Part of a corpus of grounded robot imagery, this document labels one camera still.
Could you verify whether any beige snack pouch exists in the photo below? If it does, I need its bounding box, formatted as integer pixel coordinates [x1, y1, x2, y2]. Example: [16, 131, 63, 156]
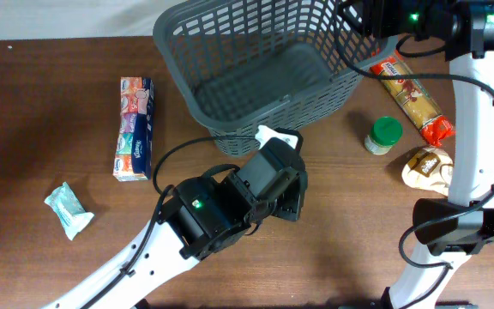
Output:
[401, 147, 454, 196]

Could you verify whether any green lid glass jar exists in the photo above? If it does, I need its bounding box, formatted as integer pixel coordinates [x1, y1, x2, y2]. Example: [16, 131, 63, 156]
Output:
[364, 117, 403, 155]

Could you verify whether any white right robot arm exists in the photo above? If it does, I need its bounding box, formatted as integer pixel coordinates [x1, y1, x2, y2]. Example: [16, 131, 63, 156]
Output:
[333, 1, 494, 308]

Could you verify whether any Kleenex tissue multipack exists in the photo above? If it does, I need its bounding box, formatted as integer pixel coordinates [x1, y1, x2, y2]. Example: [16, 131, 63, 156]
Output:
[112, 77, 154, 182]

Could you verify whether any teal tissue pocket pack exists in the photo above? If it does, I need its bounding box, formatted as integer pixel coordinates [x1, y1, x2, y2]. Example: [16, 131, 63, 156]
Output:
[44, 182, 94, 240]

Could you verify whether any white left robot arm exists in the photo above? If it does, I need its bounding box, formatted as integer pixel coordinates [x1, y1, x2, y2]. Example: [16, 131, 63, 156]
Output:
[49, 136, 308, 309]

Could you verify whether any grey plastic lattice basket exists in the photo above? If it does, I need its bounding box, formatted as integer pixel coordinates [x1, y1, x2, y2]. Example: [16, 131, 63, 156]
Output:
[153, 0, 397, 157]

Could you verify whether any San Remo spaghetti packet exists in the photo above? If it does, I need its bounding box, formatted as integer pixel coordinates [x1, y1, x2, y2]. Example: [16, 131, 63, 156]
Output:
[370, 51, 455, 147]

